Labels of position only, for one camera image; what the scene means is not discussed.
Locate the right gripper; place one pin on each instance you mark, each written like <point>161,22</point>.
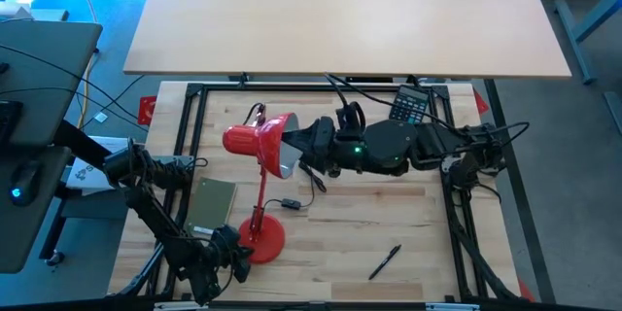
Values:
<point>326,148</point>

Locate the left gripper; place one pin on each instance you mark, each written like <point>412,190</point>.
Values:
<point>214,262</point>

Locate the red desk lamp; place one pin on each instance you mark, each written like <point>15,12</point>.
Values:
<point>257,143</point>

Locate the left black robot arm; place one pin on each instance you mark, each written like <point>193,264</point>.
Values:
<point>150,209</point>

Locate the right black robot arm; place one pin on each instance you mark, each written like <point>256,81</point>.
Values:
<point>389,146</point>

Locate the green notebook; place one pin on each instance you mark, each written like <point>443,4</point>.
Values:
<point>211,204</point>

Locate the black calculator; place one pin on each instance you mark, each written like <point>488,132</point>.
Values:
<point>409,104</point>

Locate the large wooden desk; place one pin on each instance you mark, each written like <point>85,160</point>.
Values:
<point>340,19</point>

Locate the black pen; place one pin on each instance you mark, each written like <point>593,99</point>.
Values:
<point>385,262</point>

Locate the white box with logo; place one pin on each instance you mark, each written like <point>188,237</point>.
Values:
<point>85,177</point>

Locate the black leg with caster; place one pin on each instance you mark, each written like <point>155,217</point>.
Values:
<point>56,257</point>

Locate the small white floor tag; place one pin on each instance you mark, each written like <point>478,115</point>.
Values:
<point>100,116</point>

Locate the black computer mouse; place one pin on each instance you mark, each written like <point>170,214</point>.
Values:
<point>24,187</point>

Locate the dark grey side desk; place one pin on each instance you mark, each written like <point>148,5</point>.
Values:
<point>44,58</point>

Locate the silver metal bracket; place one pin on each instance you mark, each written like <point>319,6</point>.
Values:
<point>452,307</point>
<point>180,306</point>

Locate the red corner bracket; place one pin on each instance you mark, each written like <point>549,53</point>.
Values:
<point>481,103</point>
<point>147,109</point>
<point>525,292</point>

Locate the grey metal desk frame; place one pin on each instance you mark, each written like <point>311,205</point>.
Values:
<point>573,44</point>

